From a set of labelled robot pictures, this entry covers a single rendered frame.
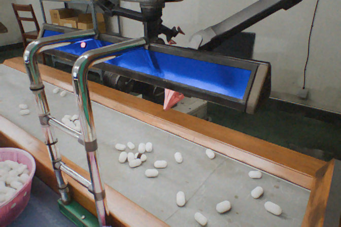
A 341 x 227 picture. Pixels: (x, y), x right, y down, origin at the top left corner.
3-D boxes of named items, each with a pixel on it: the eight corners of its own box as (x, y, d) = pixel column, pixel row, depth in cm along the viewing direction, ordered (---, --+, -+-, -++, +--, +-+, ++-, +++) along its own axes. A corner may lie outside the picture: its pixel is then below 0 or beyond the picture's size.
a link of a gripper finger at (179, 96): (166, 107, 73) (180, 81, 76) (148, 101, 77) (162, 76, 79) (175, 116, 79) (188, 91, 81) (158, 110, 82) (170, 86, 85)
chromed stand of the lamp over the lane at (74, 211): (113, 169, 78) (94, 26, 58) (163, 199, 67) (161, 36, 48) (59, 211, 64) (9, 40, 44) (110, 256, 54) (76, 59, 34)
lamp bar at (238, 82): (61, 45, 74) (56, 21, 71) (270, 97, 42) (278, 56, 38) (35, 51, 69) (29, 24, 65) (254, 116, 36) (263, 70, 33)
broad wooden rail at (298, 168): (27, 81, 170) (20, 55, 162) (324, 213, 75) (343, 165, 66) (9, 87, 161) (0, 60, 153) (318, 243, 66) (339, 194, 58)
